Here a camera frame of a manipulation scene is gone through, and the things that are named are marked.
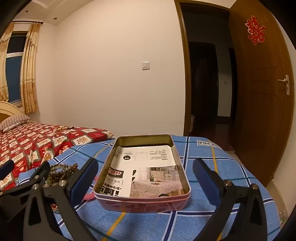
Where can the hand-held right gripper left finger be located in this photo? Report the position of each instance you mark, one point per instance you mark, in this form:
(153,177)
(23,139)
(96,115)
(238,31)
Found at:
(79,185)

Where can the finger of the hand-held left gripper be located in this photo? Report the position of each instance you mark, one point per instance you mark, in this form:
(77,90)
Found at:
(38,176)
(6,168)

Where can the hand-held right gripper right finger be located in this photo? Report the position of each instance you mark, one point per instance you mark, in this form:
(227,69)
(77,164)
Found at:
(204,183)

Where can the pink metal tin box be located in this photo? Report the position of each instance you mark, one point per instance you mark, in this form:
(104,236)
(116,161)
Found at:
(138,206)

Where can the pink tin lid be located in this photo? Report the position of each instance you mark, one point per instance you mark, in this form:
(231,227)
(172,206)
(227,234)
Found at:
(89,197)

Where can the bed with red quilt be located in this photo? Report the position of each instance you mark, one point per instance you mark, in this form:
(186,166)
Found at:
(34,143)

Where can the blue plaid cloth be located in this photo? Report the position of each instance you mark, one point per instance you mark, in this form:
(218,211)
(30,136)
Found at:
(219,150)

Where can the white cloth label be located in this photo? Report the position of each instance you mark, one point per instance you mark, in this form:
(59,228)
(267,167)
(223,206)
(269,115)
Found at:
(209,142)

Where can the striped pillow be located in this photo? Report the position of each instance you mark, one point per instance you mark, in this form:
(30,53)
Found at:
(15,121)

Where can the printed paper leaflet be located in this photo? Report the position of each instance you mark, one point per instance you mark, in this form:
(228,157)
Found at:
(148,176)

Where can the cream wooden headboard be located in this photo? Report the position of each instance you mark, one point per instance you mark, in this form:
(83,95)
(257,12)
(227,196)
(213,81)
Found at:
(10,109)

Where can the window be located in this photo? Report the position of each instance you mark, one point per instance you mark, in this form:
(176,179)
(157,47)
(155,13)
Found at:
(15,76)

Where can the yellow patterned curtain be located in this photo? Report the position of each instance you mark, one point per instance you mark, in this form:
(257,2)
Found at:
(4,69)
(30,69)

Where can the dark curtain rod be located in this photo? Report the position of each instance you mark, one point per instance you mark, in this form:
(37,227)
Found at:
(27,22)

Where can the red paper door decoration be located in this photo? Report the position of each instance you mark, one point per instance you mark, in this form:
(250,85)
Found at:
(255,30)

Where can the brown wooden door frame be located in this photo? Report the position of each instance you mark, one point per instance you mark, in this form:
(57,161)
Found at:
(185,69)

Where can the white light switch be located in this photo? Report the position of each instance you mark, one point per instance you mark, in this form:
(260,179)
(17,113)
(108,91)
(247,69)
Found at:
(146,65)

